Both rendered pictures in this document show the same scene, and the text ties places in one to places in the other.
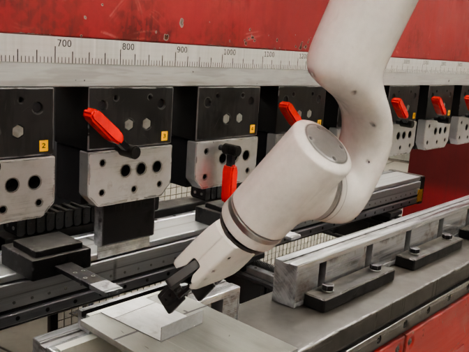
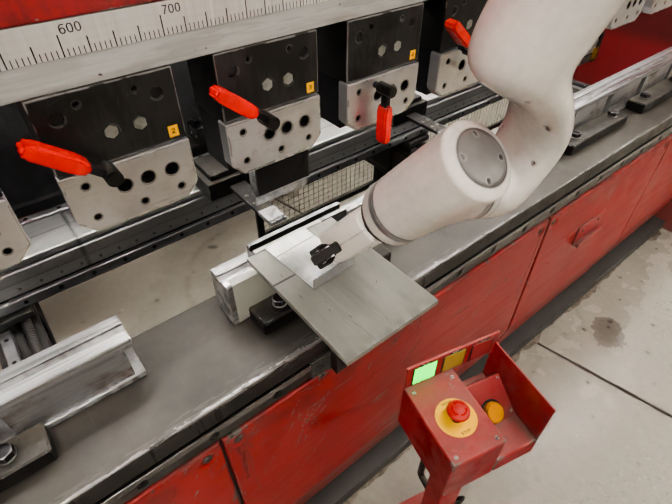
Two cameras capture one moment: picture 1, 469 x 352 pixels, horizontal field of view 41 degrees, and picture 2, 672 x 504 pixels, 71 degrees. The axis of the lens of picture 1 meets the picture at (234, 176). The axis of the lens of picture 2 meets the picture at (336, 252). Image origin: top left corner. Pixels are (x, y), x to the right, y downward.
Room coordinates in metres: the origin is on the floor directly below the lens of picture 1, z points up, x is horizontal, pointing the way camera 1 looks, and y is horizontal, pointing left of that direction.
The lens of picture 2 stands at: (0.30, -0.03, 1.53)
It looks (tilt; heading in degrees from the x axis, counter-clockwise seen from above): 42 degrees down; 9
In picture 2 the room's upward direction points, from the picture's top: straight up
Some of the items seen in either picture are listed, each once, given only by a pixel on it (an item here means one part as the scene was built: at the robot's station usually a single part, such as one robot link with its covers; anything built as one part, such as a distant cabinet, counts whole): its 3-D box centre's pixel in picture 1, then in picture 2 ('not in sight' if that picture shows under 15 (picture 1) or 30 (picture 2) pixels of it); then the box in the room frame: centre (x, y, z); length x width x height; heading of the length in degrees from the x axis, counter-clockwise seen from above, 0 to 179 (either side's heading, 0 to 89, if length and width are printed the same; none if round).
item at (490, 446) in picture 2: not in sight; (471, 411); (0.77, -0.20, 0.75); 0.20 x 0.16 x 0.18; 124
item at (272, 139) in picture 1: (283, 126); (451, 36); (1.20, -0.09, 1.26); 0.15 x 0.09 x 0.17; 138
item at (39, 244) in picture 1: (69, 264); (241, 185); (1.03, 0.28, 1.01); 0.26 x 0.12 x 0.05; 48
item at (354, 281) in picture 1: (352, 286); not in sight; (1.33, -0.28, 0.89); 0.30 x 0.05 x 0.03; 138
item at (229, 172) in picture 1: (227, 173); (382, 113); (0.99, 0.01, 1.20); 0.04 x 0.02 x 0.10; 48
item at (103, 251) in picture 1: (125, 223); (279, 170); (0.92, 0.16, 1.13); 0.10 x 0.02 x 0.10; 138
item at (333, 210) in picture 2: (136, 304); (299, 232); (0.94, 0.14, 0.99); 0.20 x 0.03 x 0.03; 138
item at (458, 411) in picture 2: not in sight; (457, 413); (0.74, -0.17, 0.79); 0.04 x 0.04 x 0.04
